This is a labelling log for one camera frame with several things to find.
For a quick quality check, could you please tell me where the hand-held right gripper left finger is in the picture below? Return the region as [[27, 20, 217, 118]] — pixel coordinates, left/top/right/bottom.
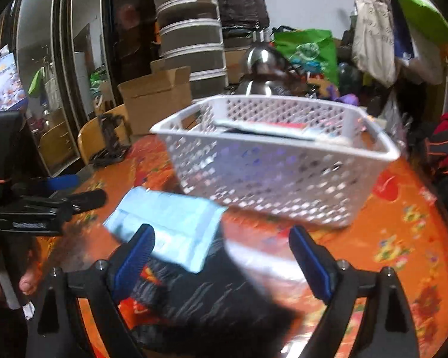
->
[[24, 224, 156, 358]]

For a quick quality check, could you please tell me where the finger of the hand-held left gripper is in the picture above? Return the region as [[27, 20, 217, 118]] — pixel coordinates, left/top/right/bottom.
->
[[48, 189, 107, 213], [13, 174, 81, 195]]

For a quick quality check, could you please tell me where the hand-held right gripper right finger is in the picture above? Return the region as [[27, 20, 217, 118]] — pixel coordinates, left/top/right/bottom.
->
[[288, 226, 422, 358]]

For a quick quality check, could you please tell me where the light blue cloth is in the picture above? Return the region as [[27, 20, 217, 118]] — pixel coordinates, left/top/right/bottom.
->
[[104, 186, 228, 274]]

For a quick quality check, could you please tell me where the black knit cloth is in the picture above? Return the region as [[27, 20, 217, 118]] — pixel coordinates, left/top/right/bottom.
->
[[129, 227, 304, 358]]

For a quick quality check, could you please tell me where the white perforated plastic basket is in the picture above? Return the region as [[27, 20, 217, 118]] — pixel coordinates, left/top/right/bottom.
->
[[149, 95, 402, 230]]

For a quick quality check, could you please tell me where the pink packet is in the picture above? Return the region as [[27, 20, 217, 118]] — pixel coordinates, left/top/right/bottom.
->
[[254, 121, 322, 141]]

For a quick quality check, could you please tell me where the person's left hand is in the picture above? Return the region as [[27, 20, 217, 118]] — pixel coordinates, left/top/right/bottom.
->
[[0, 239, 42, 303]]

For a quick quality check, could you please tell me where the wooden chair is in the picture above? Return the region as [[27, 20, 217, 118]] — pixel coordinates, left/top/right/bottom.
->
[[77, 103, 134, 165]]

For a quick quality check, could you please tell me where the blue printed packet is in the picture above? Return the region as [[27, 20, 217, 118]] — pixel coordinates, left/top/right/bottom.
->
[[0, 44, 27, 113]]

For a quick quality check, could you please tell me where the mirrored wardrobe door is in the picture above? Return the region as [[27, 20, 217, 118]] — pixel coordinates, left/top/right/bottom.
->
[[16, 0, 82, 177], [62, 0, 117, 121]]

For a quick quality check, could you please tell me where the open cardboard box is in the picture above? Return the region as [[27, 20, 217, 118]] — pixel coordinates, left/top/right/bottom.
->
[[117, 66, 193, 136]]

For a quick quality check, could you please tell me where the purple object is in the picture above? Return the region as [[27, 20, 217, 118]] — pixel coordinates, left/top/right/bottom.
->
[[326, 84, 360, 106]]

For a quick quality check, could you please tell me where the clear plastic bag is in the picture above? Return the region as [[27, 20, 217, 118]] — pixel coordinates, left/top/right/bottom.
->
[[380, 92, 412, 135]]

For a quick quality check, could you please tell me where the grey stacked storage tower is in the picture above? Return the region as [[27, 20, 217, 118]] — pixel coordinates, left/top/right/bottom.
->
[[154, 0, 228, 100]]

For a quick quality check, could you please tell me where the small cardboard box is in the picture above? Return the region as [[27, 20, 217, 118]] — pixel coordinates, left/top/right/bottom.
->
[[224, 48, 253, 83]]

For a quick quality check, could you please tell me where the stainless steel kettle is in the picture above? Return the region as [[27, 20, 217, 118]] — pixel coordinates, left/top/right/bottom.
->
[[234, 32, 296, 98]]

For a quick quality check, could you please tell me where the green shopping bag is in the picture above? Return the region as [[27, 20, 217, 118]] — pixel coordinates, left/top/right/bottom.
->
[[274, 28, 340, 87]]

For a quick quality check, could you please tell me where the white tote bag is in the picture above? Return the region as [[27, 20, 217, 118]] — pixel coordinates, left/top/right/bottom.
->
[[396, 26, 446, 85]]

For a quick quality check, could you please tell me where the cream tote bag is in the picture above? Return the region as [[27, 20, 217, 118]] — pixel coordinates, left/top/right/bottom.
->
[[350, 0, 398, 87]]

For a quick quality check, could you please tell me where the blue hanging bag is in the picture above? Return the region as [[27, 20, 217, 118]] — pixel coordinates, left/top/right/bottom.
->
[[390, 0, 415, 61]]

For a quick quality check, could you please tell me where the black bag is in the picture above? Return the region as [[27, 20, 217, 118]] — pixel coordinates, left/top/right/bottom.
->
[[214, 0, 270, 33]]

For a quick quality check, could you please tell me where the green hanging bag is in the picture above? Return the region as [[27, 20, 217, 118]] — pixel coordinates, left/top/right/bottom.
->
[[380, 0, 448, 44]]

